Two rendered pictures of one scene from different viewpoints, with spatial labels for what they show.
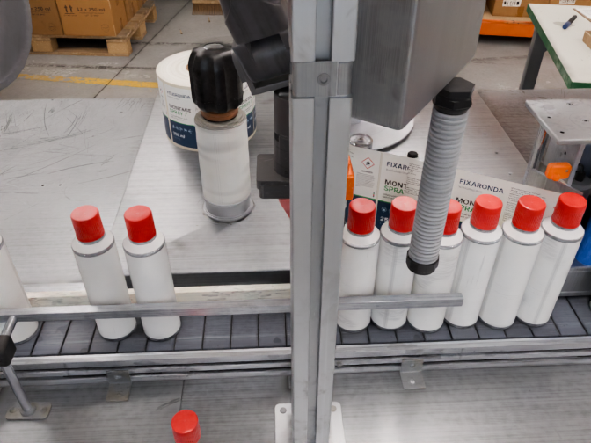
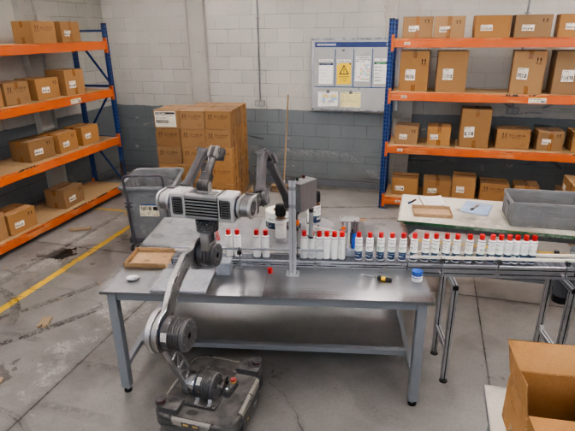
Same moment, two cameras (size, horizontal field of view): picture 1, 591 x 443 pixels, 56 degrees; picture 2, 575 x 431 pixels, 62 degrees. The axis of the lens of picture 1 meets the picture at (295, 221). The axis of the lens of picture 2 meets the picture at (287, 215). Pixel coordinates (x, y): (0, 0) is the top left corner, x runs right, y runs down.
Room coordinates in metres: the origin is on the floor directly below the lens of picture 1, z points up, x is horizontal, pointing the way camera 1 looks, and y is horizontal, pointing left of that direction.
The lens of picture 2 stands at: (-2.49, -0.37, 2.37)
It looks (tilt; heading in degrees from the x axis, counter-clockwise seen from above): 21 degrees down; 8
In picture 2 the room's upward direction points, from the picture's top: 1 degrees counter-clockwise
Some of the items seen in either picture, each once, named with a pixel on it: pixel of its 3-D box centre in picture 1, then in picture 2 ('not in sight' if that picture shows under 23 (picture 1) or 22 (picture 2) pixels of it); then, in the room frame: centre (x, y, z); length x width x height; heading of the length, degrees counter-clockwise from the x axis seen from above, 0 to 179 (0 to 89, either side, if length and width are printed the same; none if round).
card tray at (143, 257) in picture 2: not in sight; (151, 257); (0.49, 1.03, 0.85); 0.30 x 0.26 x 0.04; 93
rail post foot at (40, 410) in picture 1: (28, 410); not in sight; (0.43, 0.35, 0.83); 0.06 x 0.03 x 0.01; 90
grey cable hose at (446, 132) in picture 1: (435, 185); (311, 223); (0.45, -0.14, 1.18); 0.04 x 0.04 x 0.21
